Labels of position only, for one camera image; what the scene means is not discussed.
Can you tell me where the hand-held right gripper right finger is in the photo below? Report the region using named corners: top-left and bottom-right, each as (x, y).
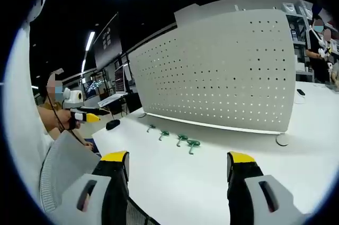
top-left (226, 151), bottom-right (306, 225)

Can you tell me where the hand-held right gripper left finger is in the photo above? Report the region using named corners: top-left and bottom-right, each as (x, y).
top-left (58, 150), bottom-right (130, 225)

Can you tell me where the grey perforated mounting plate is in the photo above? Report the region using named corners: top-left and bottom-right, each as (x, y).
top-left (128, 7), bottom-right (297, 147)

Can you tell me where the white background table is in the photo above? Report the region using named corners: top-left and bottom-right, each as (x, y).
top-left (97, 93), bottom-right (128, 107)

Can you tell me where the person's brown shirt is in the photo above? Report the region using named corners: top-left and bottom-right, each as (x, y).
top-left (43, 100), bottom-right (65, 111)

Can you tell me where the black oval device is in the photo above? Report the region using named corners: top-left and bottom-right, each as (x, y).
top-left (105, 120), bottom-right (121, 131)

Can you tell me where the screen with blue graphics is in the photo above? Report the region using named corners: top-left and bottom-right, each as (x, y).
top-left (84, 75), bottom-right (106, 96)

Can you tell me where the person's head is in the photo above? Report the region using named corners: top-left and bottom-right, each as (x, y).
top-left (39, 71), bottom-right (65, 102)

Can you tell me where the grey mesh chair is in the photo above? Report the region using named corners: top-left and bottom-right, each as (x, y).
top-left (39, 129), bottom-right (103, 214)

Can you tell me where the black mesh chair seat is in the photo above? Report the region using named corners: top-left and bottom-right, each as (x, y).
top-left (126, 197), bottom-right (161, 225)

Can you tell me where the dark hanging banner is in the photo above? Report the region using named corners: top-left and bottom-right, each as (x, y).
top-left (93, 12), bottom-right (124, 70)

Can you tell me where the white panel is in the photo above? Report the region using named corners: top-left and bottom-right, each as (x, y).
top-left (173, 0), bottom-right (288, 26)

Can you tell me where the grey storage shelf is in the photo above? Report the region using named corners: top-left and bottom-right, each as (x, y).
top-left (281, 0), bottom-right (315, 83)

